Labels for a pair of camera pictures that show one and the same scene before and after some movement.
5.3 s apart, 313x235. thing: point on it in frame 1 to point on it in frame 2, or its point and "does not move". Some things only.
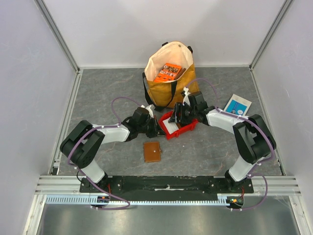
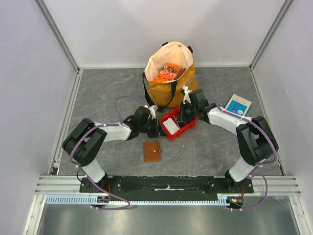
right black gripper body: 179,113 does not move
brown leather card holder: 152,152 does not move
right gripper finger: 175,117 to 181,118
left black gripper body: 149,128 does not move
